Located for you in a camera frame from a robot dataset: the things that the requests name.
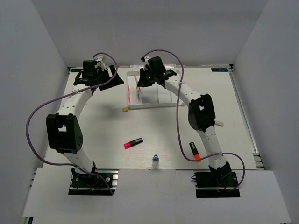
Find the white eraser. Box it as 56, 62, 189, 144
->
215, 121, 224, 127

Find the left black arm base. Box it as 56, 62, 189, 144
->
68, 168, 119, 196

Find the small blue-capped bottle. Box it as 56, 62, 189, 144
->
152, 154, 159, 168

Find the yellow pen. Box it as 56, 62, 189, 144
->
136, 86, 139, 101

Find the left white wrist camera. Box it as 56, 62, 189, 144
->
93, 56, 106, 70

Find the white compartment tray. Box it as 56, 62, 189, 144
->
127, 71, 177, 110

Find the pink highlighter black cap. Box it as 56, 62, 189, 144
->
123, 138, 143, 149

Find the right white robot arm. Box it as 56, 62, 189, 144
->
137, 56, 232, 186

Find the orange pen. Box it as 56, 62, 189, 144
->
133, 71, 142, 94

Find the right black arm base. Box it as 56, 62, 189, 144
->
191, 172, 240, 198

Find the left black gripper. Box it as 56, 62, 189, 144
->
94, 65, 123, 91

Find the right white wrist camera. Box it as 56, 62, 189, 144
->
141, 56, 150, 70

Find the orange highlighter black cap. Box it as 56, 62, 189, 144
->
189, 142, 201, 162

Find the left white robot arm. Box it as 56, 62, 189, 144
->
46, 59, 124, 186

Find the pink pen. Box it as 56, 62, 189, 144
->
127, 86, 131, 105

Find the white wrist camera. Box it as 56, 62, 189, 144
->
141, 56, 150, 70
93, 56, 106, 70

